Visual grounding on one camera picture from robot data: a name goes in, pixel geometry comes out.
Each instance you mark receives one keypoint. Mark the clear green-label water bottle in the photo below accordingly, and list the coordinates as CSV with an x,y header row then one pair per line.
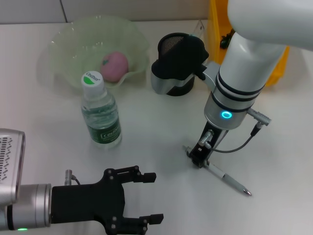
x,y
100,112

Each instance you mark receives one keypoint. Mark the transparent plastic ruler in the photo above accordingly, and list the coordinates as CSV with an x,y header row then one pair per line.
x,y
199,27

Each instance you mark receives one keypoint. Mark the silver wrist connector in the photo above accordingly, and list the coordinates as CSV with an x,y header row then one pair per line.
x,y
67,177
259,116

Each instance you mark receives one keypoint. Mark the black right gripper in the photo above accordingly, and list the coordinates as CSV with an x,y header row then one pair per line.
x,y
209,142

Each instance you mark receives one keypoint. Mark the pink peach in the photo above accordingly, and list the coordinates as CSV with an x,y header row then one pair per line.
x,y
115,66

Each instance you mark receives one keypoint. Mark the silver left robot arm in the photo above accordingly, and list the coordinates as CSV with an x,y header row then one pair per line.
x,y
29,205

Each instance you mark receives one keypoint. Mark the yellow plastic bin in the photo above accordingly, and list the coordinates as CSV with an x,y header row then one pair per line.
x,y
217,31

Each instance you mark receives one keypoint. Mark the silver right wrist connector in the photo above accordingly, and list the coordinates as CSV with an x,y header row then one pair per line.
x,y
259,116

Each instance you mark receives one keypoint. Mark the white grey ballpoint pen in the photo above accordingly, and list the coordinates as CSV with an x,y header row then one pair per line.
x,y
227,180

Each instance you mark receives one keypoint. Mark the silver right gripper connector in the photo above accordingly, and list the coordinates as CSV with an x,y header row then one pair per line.
x,y
206,138

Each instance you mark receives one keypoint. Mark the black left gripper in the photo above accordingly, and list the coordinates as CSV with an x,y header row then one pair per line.
x,y
88,203

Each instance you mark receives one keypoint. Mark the silver perforated left wrist camera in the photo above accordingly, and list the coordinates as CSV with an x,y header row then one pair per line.
x,y
12,166

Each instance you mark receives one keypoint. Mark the green plastic wrapper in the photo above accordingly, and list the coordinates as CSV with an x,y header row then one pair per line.
x,y
226,39

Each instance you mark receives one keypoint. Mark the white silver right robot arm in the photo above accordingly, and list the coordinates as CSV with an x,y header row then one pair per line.
x,y
244,68

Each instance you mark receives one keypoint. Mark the black mesh pen holder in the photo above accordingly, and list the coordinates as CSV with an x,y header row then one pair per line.
x,y
171,42

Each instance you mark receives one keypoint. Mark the green glass fruit plate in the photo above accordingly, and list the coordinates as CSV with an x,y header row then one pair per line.
x,y
73,49

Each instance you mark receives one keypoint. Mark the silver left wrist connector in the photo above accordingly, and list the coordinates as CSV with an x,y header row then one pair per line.
x,y
67,177

